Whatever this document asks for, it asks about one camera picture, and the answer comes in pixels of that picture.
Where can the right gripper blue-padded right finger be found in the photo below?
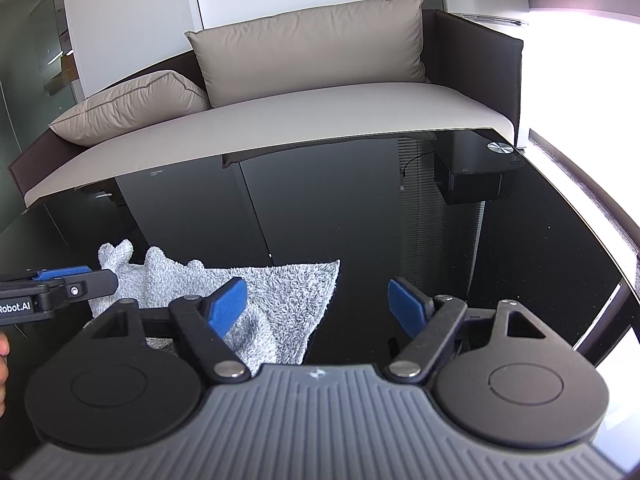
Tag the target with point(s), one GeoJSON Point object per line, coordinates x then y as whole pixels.
{"type": "Point", "coordinates": [432, 323]}

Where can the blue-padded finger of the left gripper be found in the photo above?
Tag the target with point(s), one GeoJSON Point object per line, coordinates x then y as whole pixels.
{"type": "Point", "coordinates": [77, 282]}

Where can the dark brown sofa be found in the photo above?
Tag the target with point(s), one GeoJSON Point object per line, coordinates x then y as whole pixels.
{"type": "Point", "coordinates": [474, 82]}

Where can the grey knitted towel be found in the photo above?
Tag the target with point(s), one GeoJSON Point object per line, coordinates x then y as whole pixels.
{"type": "Point", "coordinates": [285, 304]}

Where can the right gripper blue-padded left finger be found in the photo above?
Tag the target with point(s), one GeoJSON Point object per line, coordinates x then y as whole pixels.
{"type": "Point", "coordinates": [200, 325]}

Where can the small beige side cushion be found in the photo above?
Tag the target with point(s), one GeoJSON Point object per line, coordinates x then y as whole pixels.
{"type": "Point", "coordinates": [132, 105]}

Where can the person's left hand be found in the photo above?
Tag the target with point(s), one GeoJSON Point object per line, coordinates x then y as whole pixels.
{"type": "Point", "coordinates": [5, 350]}

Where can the black box with disc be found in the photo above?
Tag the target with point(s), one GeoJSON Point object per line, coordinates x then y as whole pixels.
{"type": "Point", "coordinates": [473, 167]}

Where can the large beige back cushion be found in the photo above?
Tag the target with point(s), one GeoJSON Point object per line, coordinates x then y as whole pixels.
{"type": "Point", "coordinates": [361, 42]}

